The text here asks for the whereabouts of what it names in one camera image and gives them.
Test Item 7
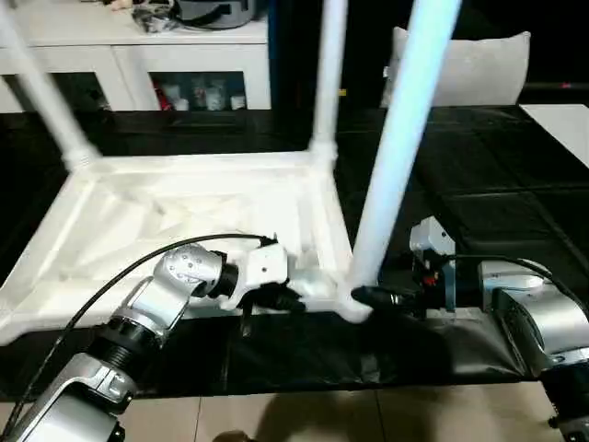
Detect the white plastic table top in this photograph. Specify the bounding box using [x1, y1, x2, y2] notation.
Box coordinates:
[0, 154, 375, 347]

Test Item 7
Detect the white plastic table leg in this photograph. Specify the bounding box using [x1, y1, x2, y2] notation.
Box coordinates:
[352, 0, 464, 300]
[0, 0, 101, 172]
[308, 0, 350, 162]

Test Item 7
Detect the grey cushion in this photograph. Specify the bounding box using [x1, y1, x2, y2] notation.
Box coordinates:
[379, 26, 532, 109]

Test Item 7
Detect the black clutter pile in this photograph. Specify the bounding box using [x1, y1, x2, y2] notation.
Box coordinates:
[132, 6, 179, 35]

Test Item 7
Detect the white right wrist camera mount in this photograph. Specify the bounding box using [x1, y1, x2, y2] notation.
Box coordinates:
[410, 215, 458, 315]

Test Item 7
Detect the black work mat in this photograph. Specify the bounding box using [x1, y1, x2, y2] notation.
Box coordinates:
[0, 104, 589, 398]

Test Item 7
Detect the white glass-door cabinet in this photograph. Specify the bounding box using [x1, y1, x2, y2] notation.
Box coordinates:
[0, 8, 272, 112]

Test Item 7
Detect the grey helmet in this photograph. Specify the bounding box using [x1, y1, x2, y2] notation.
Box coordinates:
[177, 0, 269, 30]

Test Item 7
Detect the black left wrist camera cable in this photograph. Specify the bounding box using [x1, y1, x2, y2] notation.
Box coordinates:
[0, 233, 278, 442]

